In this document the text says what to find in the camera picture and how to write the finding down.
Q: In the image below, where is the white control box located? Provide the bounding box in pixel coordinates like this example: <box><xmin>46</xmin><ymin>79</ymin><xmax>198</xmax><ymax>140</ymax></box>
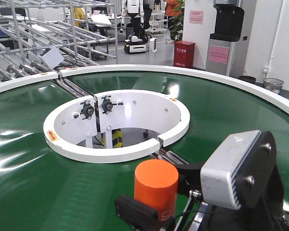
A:
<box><xmin>39</xmin><ymin>46</ymin><xmax>64</xmax><ymax>69</ymax></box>

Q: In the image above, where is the white inner conveyor ring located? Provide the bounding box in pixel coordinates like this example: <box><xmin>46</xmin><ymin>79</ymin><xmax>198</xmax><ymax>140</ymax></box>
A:
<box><xmin>43</xmin><ymin>89</ymin><xmax>191</xmax><ymax>164</ymax></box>

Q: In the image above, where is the white humanoid robot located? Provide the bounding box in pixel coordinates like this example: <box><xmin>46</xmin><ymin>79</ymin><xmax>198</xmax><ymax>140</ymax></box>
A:
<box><xmin>120</xmin><ymin>0</ymin><xmax>152</xmax><ymax>54</ymax></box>

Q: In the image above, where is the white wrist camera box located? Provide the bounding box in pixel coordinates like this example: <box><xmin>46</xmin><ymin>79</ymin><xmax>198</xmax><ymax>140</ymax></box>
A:
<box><xmin>200</xmin><ymin>130</ymin><xmax>261</xmax><ymax>210</ymax></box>

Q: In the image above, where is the red fire extinguisher cabinet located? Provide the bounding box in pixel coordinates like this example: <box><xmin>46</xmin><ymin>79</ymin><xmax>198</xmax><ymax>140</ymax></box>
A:
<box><xmin>173</xmin><ymin>40</ymin><xmax>196</xmax><ymax>68</ymax></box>

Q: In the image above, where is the green circular conveyor belt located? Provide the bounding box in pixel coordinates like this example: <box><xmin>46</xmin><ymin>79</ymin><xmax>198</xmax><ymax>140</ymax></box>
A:
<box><xmin>0</xmin><ymin>71</ymin><xmax>289</xmax><ymax>231</ymax></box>

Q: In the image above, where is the steel roller conveyor rack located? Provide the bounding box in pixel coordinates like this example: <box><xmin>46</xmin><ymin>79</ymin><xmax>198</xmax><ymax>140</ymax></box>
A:
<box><xmin>0</xmin><ymin>0</ymin><xmax>118</xmax><ymax>86</ymax></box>

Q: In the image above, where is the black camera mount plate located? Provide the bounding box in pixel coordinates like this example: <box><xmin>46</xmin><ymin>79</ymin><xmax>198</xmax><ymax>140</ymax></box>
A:
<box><xmin>236</xmin><ymin>131</ymin><xmax>284</xmax><ymax>213</ymax></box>

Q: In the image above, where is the wire mesh waste bin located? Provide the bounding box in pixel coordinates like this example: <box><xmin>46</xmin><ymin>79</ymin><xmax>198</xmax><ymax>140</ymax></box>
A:
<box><xmin>263</xmin><ymin>78</ymin><xmax>284</xmax><ymax>95</ymax></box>

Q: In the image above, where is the white outer conveyor rim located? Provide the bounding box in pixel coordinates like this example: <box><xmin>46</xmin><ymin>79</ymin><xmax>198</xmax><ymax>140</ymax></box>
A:
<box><xmin>0</xmin><ymin>64</ymin><xmax>289</xmax><ymax>115</ymax></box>

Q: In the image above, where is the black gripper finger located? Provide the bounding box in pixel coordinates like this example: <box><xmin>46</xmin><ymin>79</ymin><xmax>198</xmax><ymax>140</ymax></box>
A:
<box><xmin>114</xmin><ymin>194</ymin><xmax>173</xmax><ymax>231</ymax></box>

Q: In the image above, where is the orange cylindrical capacitor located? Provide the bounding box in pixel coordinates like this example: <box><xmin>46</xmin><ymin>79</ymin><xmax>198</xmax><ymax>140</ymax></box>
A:
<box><xmin>134</xmin><ymin>159</ymin><xmax>179</xmax><ymax>221</ymax></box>

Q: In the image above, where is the grey water dispenser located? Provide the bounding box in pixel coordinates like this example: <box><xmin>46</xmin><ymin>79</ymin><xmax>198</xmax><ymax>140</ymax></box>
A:
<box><xmin>206</xmin><ymin>0</ymin><xmax>244</xmax><ymax>76</ymax></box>

